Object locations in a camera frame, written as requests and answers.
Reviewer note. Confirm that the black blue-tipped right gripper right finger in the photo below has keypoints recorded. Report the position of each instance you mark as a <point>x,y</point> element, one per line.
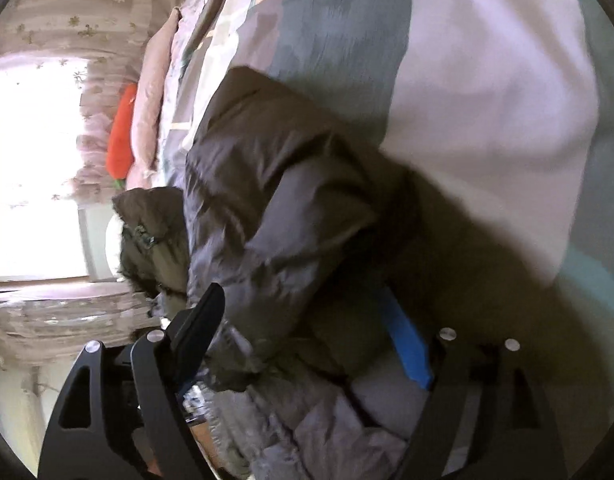
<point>484,418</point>

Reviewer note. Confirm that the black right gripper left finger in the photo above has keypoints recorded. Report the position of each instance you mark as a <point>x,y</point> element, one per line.
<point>111,391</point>

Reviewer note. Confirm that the dark brown puffer jacket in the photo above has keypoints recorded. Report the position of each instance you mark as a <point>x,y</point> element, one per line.
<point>309,230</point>

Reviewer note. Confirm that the orange carrot plush pillow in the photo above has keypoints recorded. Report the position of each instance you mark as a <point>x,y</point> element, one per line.
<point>119,157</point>

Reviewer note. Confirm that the pastel plaid bed sheet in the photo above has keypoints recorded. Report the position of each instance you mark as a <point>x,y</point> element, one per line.
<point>507,104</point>

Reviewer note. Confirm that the pink floral curtain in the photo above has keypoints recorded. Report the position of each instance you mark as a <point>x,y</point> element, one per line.
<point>63,67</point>

